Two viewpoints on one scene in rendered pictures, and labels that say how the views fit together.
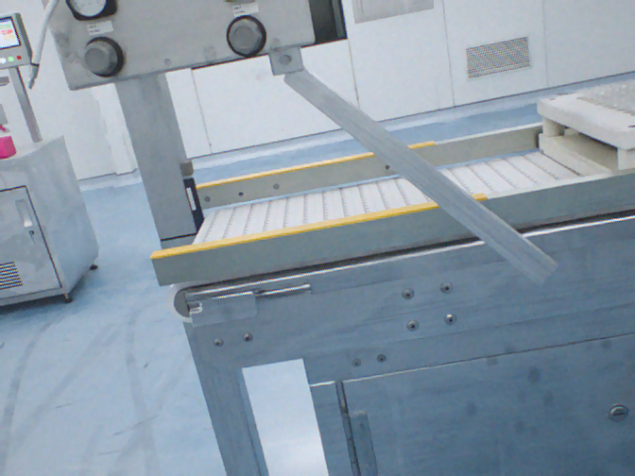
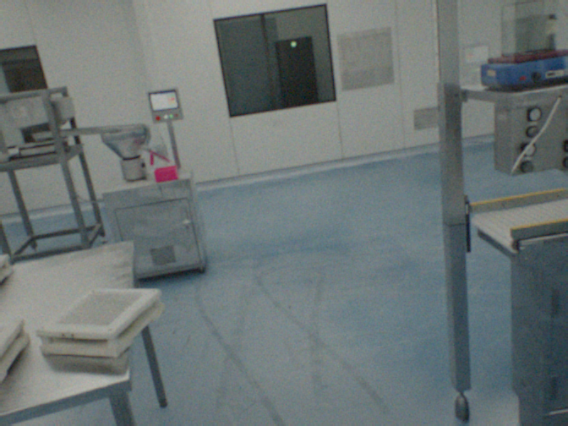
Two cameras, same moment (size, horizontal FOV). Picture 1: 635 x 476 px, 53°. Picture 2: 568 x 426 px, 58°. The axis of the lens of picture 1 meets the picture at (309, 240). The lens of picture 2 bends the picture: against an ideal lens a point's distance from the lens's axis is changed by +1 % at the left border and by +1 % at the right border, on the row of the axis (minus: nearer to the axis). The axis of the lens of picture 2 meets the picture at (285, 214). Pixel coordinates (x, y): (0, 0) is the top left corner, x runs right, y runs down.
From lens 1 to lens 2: 1.30 m
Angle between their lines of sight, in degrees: 7
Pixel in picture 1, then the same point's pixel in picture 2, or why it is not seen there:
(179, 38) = (548, 161)
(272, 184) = (501, 204)
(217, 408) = (456, 300)
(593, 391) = not seen: outside the picture
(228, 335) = (529, 256)
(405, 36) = (374, 101)
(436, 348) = not seen: outside the picture
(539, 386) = not seen: outside the picture
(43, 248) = (193, 237)
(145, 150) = (452, 189)
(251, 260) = (544, 230)
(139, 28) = (537, 159)
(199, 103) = (233, 140)
